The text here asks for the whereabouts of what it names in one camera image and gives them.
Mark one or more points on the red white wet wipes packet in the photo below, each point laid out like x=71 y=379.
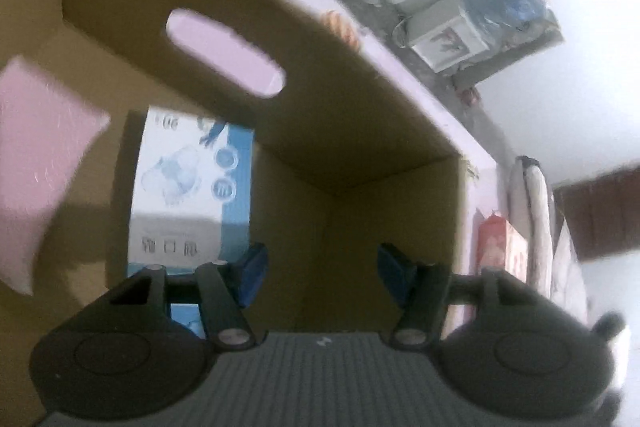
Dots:
x=500 y=247

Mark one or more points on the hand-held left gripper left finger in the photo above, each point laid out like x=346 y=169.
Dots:
x=252 y=274

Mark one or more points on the white blue face mask box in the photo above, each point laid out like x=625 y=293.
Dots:
x=175 y=217

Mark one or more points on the pale striped cloth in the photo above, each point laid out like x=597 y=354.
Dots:
x=567 y=272

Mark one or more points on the pink soft packet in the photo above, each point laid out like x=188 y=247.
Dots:
x=40 y=157

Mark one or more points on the brown cardboard box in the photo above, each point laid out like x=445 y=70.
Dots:
x=350 y=107

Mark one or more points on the dark brown door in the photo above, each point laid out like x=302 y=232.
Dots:
x=600 y=217

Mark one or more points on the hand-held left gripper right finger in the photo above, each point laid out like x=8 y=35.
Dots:
x=395 y=274

